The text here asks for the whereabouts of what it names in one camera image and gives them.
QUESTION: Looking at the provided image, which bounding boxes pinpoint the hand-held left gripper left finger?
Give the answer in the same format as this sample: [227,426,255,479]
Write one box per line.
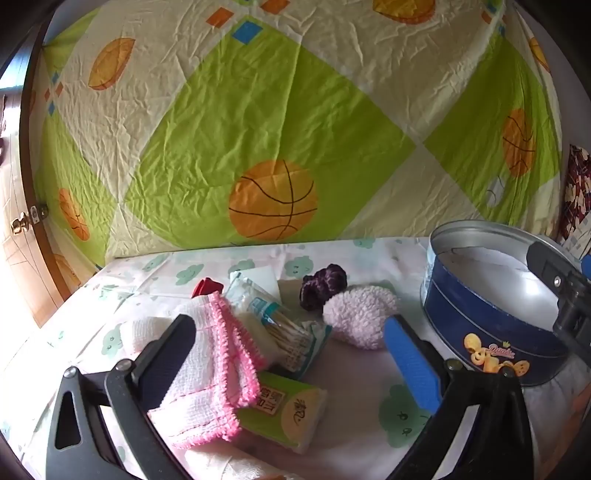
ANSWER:
[45,315,197,480]

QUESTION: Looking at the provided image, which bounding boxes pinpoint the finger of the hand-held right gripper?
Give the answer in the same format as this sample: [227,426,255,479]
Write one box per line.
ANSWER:
[527,240,583,296]

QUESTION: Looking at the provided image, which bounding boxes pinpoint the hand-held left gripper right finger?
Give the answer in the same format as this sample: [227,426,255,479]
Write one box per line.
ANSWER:
[384,315,539,480]

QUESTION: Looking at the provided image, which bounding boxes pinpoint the pink-trimmed white cloth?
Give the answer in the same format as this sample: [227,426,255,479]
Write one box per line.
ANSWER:
[148,292,262,449]

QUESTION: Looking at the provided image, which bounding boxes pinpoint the pink fluffy pad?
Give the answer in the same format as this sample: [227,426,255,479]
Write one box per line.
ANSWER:
[322,285,402,352]

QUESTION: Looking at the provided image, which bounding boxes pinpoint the red satin pouch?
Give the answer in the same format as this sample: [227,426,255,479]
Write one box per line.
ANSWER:
[193,277,225,298]

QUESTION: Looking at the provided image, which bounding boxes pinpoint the blue round tin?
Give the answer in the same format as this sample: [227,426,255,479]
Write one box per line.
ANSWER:
[419,220,585,387]

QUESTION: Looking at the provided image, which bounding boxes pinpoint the cotton swab packet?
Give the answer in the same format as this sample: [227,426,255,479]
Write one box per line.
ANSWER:
[226,271,333,374]

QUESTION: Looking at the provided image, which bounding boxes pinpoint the purple scrunchie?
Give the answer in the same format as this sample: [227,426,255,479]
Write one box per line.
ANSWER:
[299,264,348,319]

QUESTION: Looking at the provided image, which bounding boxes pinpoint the green tissue pack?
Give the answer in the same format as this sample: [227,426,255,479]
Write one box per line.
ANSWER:
[235,371,328,454]

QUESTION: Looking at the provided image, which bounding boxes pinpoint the white waffle cloth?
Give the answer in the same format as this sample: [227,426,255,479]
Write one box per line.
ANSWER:
[182,443,301,480]
[117,316,183,365]

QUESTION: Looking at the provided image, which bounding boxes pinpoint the cloud printed bedsheet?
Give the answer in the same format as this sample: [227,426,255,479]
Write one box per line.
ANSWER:
[18,235,591,480]

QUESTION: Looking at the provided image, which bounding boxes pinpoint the maroon patterned cloth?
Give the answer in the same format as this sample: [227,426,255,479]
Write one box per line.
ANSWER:
[556,143,591,259]

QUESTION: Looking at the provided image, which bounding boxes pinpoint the wooden door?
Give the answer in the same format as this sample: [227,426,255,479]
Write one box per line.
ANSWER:
[0,0,107,328]

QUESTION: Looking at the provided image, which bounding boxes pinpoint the basketball printed sheet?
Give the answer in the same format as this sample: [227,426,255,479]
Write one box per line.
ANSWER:
[28,0,566,268]

